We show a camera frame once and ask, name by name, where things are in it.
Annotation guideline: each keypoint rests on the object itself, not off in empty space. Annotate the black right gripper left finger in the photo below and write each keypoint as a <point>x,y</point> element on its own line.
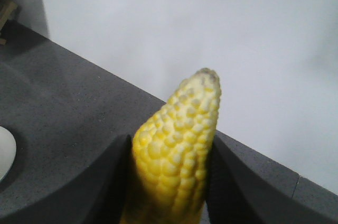
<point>97,195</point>

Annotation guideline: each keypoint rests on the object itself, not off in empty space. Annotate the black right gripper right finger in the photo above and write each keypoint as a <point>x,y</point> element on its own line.
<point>248,187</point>

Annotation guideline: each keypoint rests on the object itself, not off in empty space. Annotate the yellow corn cob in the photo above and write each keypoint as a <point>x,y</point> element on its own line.
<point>170,154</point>

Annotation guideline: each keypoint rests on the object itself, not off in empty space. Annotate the wooden dish rack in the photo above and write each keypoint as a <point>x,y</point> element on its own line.
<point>7,9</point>

